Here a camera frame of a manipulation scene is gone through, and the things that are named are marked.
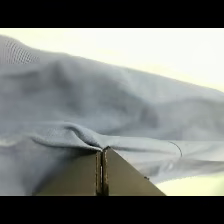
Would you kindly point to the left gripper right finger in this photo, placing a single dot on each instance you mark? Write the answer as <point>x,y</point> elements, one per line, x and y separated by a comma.
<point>126,176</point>

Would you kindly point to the blue shirt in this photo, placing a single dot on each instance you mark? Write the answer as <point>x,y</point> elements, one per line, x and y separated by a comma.
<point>100,110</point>

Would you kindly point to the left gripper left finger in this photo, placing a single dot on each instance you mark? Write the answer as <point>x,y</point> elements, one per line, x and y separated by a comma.
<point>75,176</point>

